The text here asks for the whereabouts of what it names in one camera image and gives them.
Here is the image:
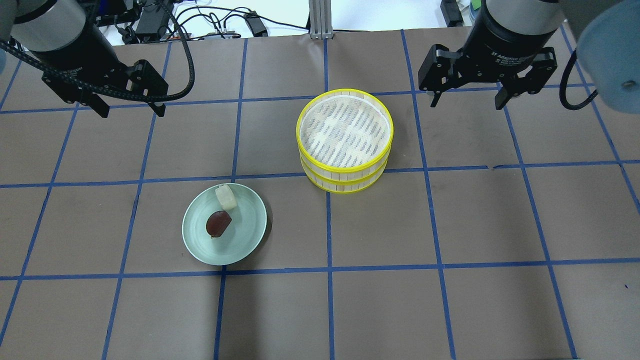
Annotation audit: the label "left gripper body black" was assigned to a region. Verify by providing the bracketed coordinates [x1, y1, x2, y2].
[30, 22, 129, 92]

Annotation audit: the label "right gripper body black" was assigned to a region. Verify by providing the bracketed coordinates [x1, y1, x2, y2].
[459, 5, 558, 84]

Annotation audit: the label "yellow steamer layer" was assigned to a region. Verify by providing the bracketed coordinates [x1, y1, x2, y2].
[295, 88, 395, 174]
[300, 152, 390, 194]

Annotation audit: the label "white steamed bun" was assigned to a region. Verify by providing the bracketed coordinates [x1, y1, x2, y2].
[214, 184, 238, 212]

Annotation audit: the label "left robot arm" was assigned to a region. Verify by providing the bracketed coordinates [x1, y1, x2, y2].
[1, 0, 169, 117]

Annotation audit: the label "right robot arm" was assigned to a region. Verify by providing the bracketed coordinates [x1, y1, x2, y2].
[418, 0, 640, 114]

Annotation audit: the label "black power adapter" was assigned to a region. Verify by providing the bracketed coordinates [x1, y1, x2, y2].
[242, 11, 269, 38]

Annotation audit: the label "dark brown bun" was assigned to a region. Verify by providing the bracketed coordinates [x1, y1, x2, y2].
[205, 210, 233, 239]

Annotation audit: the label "light green plate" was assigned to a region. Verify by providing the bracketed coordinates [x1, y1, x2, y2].
[182, 183, 268, 266]

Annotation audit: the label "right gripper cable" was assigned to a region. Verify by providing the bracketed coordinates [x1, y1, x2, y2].
[559, 47, 601, 111]

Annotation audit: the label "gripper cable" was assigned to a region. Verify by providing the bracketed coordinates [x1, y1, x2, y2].
[0, 0, 196, 101]
[559, 47, 601, 111]

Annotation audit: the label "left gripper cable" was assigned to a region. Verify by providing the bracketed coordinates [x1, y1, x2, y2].
[0, 0, 196, 101]

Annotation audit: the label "aluminium frame post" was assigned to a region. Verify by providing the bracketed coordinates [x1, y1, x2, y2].
[308, 0, 334, 40]

